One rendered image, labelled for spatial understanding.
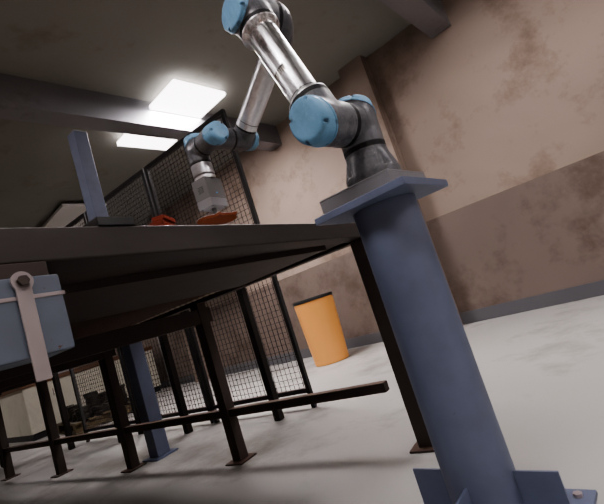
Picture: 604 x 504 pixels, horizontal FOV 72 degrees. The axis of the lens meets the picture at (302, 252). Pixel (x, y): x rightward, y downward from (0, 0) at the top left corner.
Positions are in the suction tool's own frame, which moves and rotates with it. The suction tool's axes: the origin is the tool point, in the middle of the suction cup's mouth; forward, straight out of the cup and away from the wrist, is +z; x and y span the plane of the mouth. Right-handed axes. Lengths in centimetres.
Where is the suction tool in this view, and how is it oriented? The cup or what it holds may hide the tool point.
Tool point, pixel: (217, 221)
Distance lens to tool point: 145.4
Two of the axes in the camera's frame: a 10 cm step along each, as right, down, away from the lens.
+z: 3.0, 9.4, -1.2
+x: 8.2, -3.3, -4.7
